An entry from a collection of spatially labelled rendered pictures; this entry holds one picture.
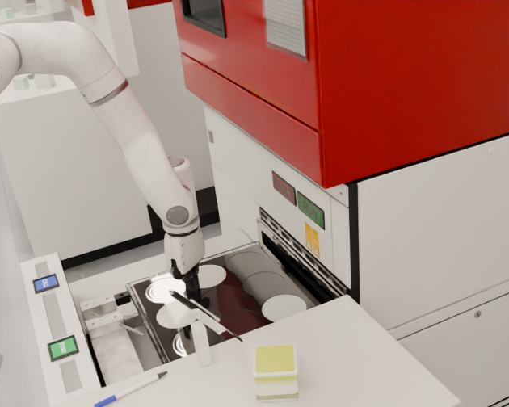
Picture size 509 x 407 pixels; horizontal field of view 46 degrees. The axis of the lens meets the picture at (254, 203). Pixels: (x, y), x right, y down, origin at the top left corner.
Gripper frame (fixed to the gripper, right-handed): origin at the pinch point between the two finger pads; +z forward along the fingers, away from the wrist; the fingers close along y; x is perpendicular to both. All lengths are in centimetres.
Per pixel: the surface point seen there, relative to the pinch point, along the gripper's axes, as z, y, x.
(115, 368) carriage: 4.0, 27.6, -1.3
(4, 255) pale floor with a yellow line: 92, -84, -205
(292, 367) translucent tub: -11, 27, 41
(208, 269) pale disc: 2.0, -8.5, -1.1
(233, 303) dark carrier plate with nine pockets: 2.1, 1.1, 12.0
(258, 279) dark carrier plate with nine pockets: 2.1, -9.2, 13.2
